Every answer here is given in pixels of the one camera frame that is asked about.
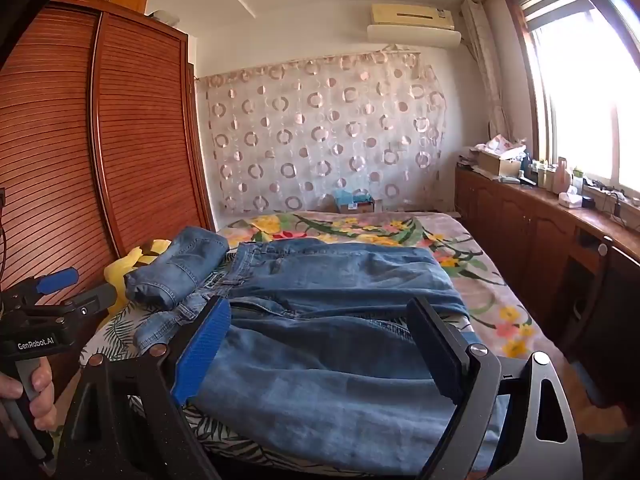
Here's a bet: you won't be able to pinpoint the cream wall air conditioner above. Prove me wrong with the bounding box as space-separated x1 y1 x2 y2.
371 3 456 31

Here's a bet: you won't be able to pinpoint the pink bottle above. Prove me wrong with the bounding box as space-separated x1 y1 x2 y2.
554 156 572 193

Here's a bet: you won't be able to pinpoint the circle patterned curtain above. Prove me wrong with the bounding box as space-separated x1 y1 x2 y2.
195 50 448 216

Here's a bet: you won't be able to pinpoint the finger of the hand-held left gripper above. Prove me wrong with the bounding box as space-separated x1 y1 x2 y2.
17 267 80 306
61 282 117 319

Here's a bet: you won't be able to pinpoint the wooden louvered wardrobe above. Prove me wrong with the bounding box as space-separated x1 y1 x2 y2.
0 0 216 411

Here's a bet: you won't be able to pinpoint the folded blue denim jeans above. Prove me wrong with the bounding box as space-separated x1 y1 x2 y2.
124 226 230 310

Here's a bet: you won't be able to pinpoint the yellow cloth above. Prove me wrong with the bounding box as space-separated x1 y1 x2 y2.
104 240 173 311

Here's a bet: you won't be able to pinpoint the blue denim pants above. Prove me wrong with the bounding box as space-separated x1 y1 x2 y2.
132 237 503 471

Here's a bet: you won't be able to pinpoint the white air deflector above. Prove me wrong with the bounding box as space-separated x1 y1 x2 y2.
367 24 463 50

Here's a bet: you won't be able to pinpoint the wooden sideboard cabinet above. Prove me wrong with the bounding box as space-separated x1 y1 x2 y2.
455 165 640 406

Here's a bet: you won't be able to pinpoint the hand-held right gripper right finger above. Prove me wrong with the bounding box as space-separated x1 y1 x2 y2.
406 295 585 480

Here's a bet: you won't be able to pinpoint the person's left hand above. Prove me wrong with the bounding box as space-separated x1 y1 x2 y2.
0 360 59 437

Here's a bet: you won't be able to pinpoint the white window curtain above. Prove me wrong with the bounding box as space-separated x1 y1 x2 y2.
460 0 511 141

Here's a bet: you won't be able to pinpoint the wooden framed window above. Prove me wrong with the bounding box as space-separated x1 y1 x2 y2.
502 0 640 221

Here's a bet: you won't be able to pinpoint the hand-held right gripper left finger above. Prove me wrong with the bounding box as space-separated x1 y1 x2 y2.
52 295 233 480

